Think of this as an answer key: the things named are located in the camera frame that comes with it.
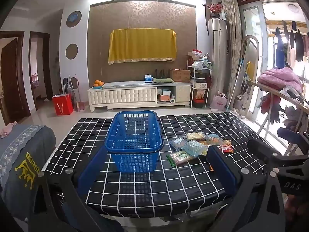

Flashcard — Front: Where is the round brown wall disc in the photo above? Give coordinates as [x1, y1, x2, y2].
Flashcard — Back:
[65, 43, 79, 60]

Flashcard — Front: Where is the red chip packet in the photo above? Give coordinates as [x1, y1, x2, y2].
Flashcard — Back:
[218, 140, 234, 154]

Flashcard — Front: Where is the black white checkered tablecloth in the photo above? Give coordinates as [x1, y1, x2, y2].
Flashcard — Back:
[42, 112, 283, 218]

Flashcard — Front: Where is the row of hanging clothes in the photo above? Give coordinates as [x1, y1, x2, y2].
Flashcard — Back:
[275, 20, 309, 69]

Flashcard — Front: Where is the white shelf rack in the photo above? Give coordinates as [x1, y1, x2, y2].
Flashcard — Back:
[190, 61, 213, 108]

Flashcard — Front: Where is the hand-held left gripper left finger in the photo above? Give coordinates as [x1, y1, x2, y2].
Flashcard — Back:
[24, 146, 121, 232]

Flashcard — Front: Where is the brown door frame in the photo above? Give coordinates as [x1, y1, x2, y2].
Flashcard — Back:
[29, 31, 54, 108]

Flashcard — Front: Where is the pink gift bag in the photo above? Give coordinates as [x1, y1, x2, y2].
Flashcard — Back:
[209, 92, 228, 111]

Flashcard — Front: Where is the pink cloth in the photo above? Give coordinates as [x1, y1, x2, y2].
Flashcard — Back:
[0, 122, 18, 139]

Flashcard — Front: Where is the orange snack packet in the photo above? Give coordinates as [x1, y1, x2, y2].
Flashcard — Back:
[205, 135, 222, 146]

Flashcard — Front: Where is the white standing air conditioner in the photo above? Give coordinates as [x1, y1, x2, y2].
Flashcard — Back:
[208, 18, 230, 100]

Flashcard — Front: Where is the purple cracker packet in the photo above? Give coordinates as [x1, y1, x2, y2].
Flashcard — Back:
[185, 132, 206, 141]

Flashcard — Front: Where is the brown wooden door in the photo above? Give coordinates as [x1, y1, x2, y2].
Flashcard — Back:
[0, 31, 31, 124]

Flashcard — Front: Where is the patterned beige curtain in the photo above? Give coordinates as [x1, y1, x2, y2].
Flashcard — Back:
[222, 0, 242, 108]

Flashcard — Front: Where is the pink quilt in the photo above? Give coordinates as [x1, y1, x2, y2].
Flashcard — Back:
[256, 67, 303, 95]

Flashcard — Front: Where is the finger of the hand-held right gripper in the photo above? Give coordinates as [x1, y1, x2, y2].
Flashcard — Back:
[247, 139, 283, 168]

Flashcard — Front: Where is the green cracker packet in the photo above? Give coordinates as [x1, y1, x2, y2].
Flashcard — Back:
[166, 150, 195, 168]

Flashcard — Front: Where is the vase of red flowers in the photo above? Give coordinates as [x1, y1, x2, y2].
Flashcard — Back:
[207, 2, 225, 19]

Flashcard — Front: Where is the blue plastic basket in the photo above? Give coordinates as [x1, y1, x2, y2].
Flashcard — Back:
[104, 111, 165, 173]

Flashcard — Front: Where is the cardboard box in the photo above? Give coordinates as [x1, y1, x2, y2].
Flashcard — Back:
[169, 69, 191, 83]

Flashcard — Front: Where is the red dustpan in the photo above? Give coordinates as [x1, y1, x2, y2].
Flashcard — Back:
[74, 100, 86, 112]

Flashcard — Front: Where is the standing oval mirror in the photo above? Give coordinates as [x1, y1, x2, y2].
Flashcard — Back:
[235, 35, 261, 121]

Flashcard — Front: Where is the white tv cabinet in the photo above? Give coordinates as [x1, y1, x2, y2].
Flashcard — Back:
[87, 80, 193, 113]

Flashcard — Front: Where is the round blue wall plate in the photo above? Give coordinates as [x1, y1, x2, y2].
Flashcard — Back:
[66, 11, 82, 28]

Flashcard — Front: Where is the grey chair cover crown print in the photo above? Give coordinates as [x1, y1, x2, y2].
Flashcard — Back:
[0, 124, 58, 207]

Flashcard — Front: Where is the yellow cloth cover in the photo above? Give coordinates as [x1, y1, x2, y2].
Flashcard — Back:
[108, 28, 176, 65]

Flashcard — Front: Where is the metal drying rack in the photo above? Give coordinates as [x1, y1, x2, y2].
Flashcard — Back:
[248, 80, 309, 156]

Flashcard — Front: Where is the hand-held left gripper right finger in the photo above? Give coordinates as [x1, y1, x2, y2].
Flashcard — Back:
[206, 145, 287, 232]

